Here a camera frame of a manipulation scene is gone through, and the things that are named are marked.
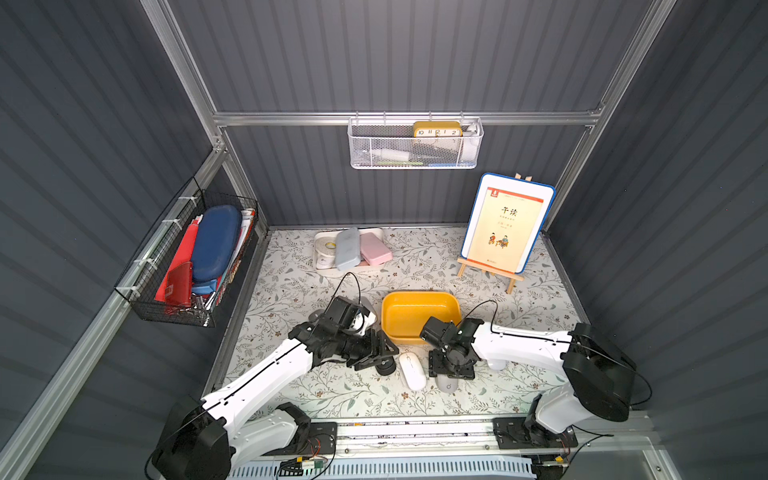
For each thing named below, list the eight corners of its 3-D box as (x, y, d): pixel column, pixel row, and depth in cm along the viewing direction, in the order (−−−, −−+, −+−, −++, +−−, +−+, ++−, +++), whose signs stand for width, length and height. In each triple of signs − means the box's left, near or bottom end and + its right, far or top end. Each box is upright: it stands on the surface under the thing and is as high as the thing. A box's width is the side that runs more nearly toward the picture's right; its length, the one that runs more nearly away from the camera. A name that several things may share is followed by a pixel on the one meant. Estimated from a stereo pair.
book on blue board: (456, 274, 108) (477, 202, 82) (463, 245, 117) (483, 171, 91) (514, 289, 104) (555, 218, 78) (516, 257, 113) (554, 184, 87)
